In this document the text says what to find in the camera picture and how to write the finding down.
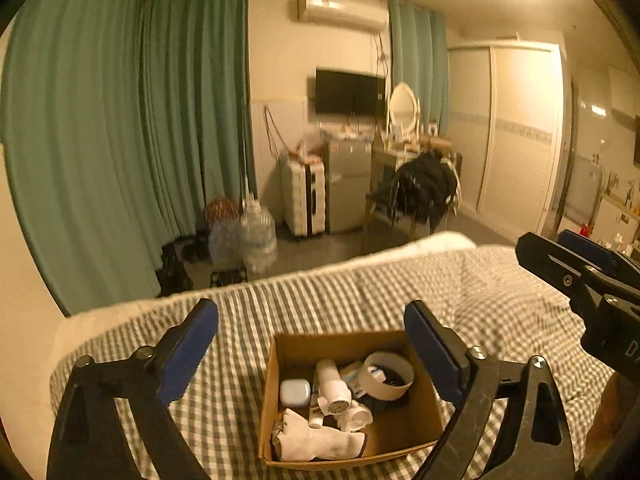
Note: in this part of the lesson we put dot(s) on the white air conditioner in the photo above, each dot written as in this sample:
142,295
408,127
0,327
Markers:
340,12

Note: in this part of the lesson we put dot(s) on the white suitcase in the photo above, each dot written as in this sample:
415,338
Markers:
300,195

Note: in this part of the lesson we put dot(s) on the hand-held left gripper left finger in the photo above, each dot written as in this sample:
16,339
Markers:
192,350

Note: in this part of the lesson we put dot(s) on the person's right hand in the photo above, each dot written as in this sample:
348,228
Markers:
620,410

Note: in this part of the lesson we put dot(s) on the blue and white tissue packet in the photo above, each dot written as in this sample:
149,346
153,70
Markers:
352,377

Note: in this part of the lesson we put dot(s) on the white louvred wardrobe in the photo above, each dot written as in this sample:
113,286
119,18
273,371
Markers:
515,135

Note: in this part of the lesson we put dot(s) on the brown patterned bag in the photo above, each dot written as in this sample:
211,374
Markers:
221,209

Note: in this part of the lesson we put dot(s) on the small white tube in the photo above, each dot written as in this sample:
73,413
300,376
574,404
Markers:
316,412

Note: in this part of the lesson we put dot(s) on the white bed sheet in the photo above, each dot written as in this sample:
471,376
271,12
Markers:
440,241

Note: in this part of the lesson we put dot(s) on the black jacket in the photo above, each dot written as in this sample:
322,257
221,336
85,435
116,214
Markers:
425,185

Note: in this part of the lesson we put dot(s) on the white tape roll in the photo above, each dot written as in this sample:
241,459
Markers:
375,385

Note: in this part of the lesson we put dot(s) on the black bag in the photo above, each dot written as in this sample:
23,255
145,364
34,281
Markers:
172,270

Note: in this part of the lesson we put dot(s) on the white mini hair dryer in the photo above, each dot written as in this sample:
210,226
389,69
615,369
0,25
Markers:
330,380

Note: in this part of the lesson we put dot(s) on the clear plastic water jug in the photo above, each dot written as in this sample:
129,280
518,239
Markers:
259,235
225,242

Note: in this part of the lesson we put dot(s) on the grey mini fridge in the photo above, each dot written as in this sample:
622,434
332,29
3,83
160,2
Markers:
347,185

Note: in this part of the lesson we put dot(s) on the white earbuds case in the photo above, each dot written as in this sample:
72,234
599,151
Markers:
295,392

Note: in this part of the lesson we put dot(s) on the white sock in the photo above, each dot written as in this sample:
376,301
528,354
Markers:
320,442

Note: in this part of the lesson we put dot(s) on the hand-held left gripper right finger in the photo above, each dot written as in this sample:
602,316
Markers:
432,355

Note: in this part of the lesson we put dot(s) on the grey checked blanket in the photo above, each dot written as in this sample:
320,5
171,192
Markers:
500,300

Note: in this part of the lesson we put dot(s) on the brown cardboard box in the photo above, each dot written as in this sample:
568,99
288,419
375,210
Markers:
295,355

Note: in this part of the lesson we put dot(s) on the wooden dressing table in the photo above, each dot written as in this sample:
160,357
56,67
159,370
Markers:
385,155

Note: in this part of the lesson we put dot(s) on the narrow teal curtain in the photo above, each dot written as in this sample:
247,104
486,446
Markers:
420,60

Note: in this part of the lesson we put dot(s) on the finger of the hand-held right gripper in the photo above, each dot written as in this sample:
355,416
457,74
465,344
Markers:
550,265
590,247

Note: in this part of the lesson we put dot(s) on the wooden chair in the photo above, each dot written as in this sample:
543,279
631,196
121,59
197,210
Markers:
372,205

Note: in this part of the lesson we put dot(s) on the white oval mirror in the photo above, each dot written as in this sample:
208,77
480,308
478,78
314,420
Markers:
402,107

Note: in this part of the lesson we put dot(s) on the black wall television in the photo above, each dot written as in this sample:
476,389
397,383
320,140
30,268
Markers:
350,91

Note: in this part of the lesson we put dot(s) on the cluttered white counter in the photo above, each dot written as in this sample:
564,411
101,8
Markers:
620,215

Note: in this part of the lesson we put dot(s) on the small white round container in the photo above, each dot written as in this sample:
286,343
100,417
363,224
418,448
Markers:
356,416

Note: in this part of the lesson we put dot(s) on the large green curtain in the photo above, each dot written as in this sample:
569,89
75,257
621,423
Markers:
100,135

